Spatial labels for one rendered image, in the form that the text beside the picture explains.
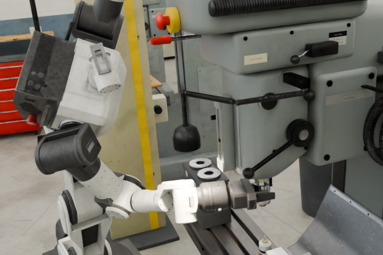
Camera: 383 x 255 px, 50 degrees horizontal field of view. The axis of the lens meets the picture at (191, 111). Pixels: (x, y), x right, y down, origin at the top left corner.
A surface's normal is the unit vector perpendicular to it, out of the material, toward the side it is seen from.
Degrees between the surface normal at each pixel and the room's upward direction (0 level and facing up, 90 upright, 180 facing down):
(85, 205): 81
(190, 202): 64
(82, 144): 76
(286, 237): 0
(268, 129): 90
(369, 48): 90
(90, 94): 58
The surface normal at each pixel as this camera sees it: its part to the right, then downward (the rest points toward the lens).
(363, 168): -0.94, 0.17
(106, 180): 0.89, 0.05
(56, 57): 0.42, -0.29
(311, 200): -0.77, 0.31
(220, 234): -0.07, -0.95
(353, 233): -0.87, -0.29
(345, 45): 0.33, 0.28
